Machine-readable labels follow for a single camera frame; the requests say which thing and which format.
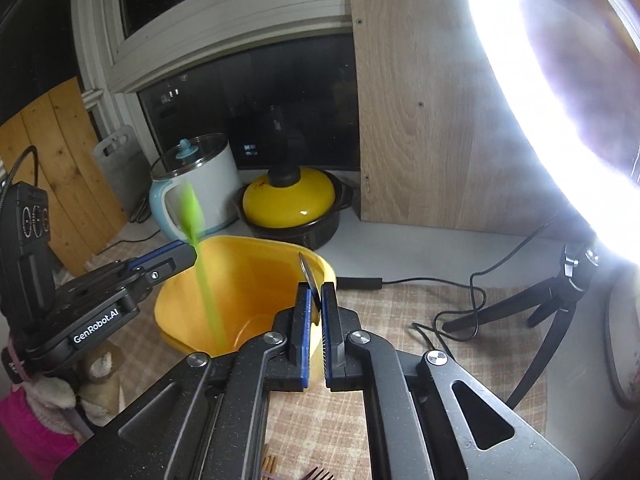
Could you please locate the yellow pot lid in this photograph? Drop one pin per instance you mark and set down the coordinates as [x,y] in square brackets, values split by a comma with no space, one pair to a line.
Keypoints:
[290,202]

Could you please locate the person's left hand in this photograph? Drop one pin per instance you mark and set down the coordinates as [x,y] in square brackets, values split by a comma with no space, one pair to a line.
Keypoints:
[50,400]

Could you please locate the black tripod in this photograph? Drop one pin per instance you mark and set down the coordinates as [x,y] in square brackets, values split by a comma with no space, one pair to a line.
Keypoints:
[570,280]

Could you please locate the metal fork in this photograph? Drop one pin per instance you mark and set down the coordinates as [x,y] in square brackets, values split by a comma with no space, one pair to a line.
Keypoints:
[315,475]

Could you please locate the black cooking pot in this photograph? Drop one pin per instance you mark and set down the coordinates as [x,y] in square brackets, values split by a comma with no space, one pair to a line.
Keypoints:
[320,234]

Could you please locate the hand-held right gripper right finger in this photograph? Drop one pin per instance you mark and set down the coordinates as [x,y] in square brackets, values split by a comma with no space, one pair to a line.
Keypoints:
[328,332]

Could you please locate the checked beige tablecloth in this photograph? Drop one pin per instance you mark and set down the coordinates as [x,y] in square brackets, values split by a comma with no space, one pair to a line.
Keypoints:
[400,310]

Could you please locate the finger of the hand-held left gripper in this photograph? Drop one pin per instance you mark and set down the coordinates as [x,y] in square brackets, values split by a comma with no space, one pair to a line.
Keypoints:
[150,252]
[165,267]

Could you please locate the person's left forearm pink sleeve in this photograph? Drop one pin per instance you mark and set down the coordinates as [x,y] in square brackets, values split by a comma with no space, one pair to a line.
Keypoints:
[25,435]

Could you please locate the grey cutting board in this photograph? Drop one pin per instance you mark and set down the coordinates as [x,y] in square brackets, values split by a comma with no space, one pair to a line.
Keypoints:
[120,175]

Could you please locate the metal spoon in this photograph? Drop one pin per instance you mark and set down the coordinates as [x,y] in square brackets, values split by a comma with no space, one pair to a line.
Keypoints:
[309,275]

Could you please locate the yellow plastic container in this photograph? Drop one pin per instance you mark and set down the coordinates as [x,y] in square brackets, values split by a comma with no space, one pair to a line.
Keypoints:
[250,270]

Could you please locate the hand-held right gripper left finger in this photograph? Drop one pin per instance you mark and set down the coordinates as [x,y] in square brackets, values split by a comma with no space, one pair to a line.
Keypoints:
[300,332]

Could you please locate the white framed window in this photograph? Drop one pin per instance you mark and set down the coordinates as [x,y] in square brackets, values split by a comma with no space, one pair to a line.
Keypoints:
[250,15]

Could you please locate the light wood board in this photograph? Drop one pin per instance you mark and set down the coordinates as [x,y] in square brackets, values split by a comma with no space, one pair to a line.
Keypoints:
[425,110]

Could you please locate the green plastic spoon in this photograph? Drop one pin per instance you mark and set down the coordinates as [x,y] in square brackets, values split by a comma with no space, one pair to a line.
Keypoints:
[192,220]

